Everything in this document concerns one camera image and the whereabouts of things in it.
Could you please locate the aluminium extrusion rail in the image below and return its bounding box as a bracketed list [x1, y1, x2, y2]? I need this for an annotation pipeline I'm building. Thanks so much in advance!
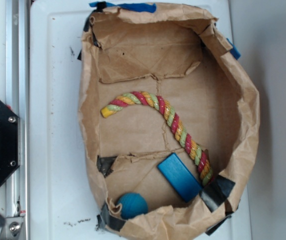
[5, 0, 32, 240]

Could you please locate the metal corner bracket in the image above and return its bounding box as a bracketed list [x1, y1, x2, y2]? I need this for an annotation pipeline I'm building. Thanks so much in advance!
[0, 216, 24, 240]

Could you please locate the blue rectangular block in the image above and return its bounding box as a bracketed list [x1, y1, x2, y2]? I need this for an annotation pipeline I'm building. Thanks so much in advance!
[157, 153, 203, 203]

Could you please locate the multicolour twisted rope toy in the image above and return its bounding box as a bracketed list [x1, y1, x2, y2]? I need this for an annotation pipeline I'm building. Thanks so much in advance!
[100, 91, 214, 187]

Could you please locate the blue ball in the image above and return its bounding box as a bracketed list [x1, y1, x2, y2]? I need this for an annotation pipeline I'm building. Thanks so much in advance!
[117, 192, 148, 220]

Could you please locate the brown paper bag tray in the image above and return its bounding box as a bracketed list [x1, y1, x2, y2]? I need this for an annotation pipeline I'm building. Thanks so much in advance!
[78, 3, 260, 240]

